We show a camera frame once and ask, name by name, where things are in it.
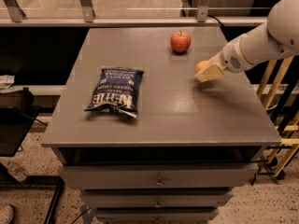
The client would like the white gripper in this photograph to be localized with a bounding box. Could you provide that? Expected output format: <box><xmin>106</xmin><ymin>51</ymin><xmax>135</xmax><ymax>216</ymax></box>
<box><xmin>195</xmin><ymin>38</ymin><xmax>254</xmax><ymax>82</ymax></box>

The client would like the orange fruit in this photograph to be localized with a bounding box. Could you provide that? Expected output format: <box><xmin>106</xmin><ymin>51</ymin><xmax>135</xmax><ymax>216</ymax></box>
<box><xmin>195</xmin><ymin>61</ymin><xmax>209</xmax><ymax>73</ymax></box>

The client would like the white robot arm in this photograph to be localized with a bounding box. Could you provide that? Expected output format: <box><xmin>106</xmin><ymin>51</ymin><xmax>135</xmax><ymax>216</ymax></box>
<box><xmin>195</xmin><ymin>0</ymin><xmax>299</xmax><ymax>82</ymax></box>

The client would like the red apple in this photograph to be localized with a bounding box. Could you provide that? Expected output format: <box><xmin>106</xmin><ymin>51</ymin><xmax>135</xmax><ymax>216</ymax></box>
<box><xmin>170</xmin><ymin>31</ymin><xmax>192</xmax><ymax>53</ymax></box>

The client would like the blue Kettle chips bag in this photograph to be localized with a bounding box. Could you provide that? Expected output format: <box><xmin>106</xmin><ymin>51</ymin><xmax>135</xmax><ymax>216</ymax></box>
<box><xmin>85</xmin><ymin>67</ymin><xmax>144</xmax><ymax>118</ymax></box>

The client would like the grey drawer cabinet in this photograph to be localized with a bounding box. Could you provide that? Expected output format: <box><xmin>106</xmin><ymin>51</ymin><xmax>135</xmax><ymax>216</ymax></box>
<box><xmin>40</xmin><ymin>26</ymin><xmax>282</xmax><ymax>224</ymax></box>

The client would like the top grey drawer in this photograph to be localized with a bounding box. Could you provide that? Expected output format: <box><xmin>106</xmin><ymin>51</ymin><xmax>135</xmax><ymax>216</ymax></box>
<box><xmin>58</xmin><ymin>163</ymin><xmax>258</xmax><ymax>189</ymax></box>

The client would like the grey drawer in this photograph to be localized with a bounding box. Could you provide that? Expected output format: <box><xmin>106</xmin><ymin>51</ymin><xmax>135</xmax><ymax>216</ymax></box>
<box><xmin>95</xmin><ymin>208</ymin><xmax>218</xmax><ymax>222</ymax></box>
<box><xmin>58</xmin><ymin>163</ymin><xmax>258</xmax><ymax>189</ymax></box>
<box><xmin>81</xmin><ymin>189</ymin><xmax>233</xmax><ymax>208</ymax></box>

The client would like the middle grey drawer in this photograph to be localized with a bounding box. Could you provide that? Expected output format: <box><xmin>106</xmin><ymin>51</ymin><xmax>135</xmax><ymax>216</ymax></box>
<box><xmin>81</xmin><ymin>189</ymin><xmax>233</xmax><ymax>208</ymax></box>

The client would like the bottom grey drawer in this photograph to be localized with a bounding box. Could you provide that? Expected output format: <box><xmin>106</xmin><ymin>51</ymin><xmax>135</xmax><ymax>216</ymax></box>
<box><xmin>95</xmin><ymin>208</ymin><xmax>218</xmax><ymax>222</ymax></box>

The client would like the metal railing with glass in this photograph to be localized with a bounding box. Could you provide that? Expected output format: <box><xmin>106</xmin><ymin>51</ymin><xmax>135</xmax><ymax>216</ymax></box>
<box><xmin>0</xmin><ymin>0</ymin><xmax>277</xmax><ymax>27</ymax></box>

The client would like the black side table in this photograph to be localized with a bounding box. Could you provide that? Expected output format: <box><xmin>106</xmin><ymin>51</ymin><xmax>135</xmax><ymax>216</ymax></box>
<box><xmin>0</xmin><ymin>87</ymin><xmax>42</xmax><ymax>158</ymax></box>

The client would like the white sneaker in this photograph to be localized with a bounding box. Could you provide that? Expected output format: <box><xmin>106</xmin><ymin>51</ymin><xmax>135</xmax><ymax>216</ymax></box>
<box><xmin>0</xmin><ymin>204</ymin><xmax>15</xmax><ymax>224</ymax></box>

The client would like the black floor frame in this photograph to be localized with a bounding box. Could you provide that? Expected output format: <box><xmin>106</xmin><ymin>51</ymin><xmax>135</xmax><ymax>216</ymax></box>
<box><xmin>0</xmin><ymin>175</ymin><xmax>65</xmax><ymax>224</ymax></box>

